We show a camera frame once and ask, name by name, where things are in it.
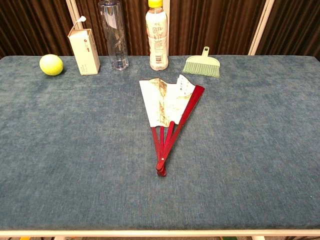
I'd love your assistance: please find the clear empty plastic bottle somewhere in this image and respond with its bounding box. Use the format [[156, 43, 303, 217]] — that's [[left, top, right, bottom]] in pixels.
[[97, 0, 130, 71]]

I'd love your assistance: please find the blue fabric table cover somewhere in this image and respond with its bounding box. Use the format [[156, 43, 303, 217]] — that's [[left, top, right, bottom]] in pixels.
[[0, 55, 320, 231]]

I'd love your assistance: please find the white bottle with yellow cap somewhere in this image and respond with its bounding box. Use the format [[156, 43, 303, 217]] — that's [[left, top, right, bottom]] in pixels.
[[145, 0, 169, 71]]

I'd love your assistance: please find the yellow-green tennis ball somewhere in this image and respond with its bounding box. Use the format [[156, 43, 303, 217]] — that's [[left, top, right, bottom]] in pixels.
[[39, 53, 64, 76]]

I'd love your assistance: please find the red folding paper fan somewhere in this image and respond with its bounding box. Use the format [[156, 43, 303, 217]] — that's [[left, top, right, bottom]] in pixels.
[[138, 74, 206, 178]]

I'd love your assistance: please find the small green hand broom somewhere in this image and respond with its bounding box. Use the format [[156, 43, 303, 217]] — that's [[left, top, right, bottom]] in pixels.
[[182, 46, 221, 79]]

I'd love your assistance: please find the white cardboard carton box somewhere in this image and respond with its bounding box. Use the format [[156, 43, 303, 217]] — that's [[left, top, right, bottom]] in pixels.
[[67, 15, 101, 76]]

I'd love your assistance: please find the white metal rail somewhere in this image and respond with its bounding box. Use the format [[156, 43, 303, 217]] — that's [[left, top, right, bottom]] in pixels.
[[247, 0, 275, 56], [65, 0, 84, 30]]

